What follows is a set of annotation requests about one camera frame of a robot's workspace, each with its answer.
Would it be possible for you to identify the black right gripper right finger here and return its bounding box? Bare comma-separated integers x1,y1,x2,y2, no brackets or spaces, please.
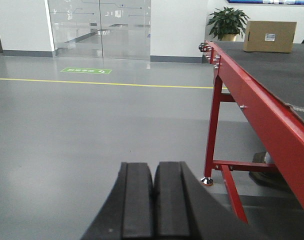
154,161,262,240

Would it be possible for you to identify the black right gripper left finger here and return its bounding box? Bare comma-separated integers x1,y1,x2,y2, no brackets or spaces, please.
81,162,154,240

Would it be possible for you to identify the brown cardboard package box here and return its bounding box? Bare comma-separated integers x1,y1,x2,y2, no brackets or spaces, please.
243,20,297,53

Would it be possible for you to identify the green floor sticker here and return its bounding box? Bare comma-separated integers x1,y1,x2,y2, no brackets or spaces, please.
61,67,112,75

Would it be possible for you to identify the glass double door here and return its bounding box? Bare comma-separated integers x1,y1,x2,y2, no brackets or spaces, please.
47,0,151,61

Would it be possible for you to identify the green potted plant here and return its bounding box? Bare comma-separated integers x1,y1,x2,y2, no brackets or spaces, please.
207,6,250,40

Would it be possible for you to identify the red conveyor frame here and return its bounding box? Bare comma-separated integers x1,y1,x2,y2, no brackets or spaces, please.
199,41,304,221

